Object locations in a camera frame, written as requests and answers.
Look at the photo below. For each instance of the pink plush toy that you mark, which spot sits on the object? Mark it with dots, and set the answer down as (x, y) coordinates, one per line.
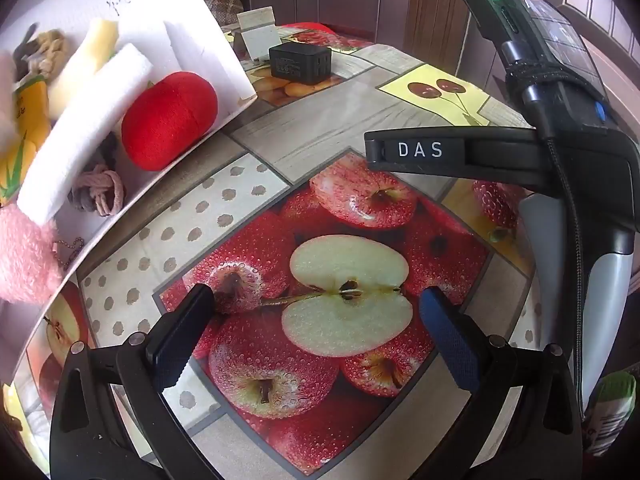
(25, 260)

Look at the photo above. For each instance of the plaid cloth covered box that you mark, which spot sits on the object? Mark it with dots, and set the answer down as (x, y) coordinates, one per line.
(225, 10)

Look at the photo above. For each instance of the red plush fruit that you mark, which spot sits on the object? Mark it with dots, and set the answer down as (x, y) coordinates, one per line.
(170, 120)

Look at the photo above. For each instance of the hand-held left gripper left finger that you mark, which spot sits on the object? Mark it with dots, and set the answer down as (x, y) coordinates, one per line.
(175, 345)

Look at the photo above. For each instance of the green white packet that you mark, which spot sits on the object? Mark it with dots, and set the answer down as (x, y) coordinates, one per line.
(615, 410)

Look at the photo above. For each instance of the white foam block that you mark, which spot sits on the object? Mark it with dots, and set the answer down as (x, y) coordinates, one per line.
(85, 135)

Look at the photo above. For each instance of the white card holder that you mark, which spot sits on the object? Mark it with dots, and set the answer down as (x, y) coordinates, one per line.
(257, 37)

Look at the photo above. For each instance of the yellow tissue pack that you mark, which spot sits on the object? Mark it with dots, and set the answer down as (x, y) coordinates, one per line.
(27, 125)

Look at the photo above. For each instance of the pink knit glove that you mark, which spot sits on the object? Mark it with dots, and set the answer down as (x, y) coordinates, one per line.
(107, 187)

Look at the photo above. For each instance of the fruit print tablecloth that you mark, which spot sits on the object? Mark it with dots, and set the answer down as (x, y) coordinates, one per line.
(280, 155)

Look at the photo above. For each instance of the black power adapter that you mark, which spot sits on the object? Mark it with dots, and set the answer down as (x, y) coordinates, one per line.
(300, 62)

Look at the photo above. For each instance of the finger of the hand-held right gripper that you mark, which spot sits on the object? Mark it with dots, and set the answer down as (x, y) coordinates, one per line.
(495, 155)

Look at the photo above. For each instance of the pale yellow foam block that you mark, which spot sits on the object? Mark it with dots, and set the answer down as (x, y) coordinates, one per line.
(85, 65)

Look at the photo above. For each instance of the white cardboard box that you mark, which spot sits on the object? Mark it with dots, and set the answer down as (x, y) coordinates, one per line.
(200, 35)

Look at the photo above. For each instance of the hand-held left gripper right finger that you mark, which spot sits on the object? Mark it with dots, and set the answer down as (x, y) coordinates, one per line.
(450, 345)

